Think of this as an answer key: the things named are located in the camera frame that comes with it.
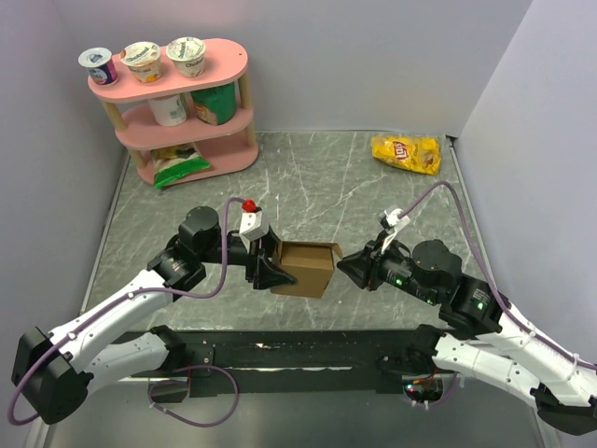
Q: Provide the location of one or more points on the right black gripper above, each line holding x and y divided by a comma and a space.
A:
363, 266

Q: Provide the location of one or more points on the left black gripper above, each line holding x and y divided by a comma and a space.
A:
256, 269

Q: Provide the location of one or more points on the brown cardboard box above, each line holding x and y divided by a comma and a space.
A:
311, 264

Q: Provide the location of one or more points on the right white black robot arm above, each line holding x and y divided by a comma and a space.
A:
494, 342

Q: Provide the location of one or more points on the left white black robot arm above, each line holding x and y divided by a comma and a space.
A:
56, 371

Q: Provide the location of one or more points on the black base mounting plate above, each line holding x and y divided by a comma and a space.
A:
382, 360

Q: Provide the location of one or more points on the green white snack bag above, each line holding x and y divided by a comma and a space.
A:
175, 162

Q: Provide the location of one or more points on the yellow Lays chips bag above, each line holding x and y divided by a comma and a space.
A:
419, 155

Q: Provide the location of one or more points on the electronics board with LEDs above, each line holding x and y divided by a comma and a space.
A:
430, 391

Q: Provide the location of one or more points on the pink three-tier shelf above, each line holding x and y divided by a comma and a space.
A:
229, 147

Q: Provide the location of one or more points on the green can on middle shelf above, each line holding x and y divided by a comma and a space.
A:
216, 105

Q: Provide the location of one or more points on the white cup on middle shelf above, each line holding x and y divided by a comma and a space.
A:
169, 110

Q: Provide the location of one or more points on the white Chobani yogurt cup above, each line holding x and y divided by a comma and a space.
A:
187, 55

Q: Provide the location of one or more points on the peach Chobani yogurt cup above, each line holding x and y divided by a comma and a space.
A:
143, 59

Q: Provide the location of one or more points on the blue white yogurt cup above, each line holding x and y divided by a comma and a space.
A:
100, 66

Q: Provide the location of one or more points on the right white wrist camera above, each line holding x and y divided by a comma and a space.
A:
392, 223

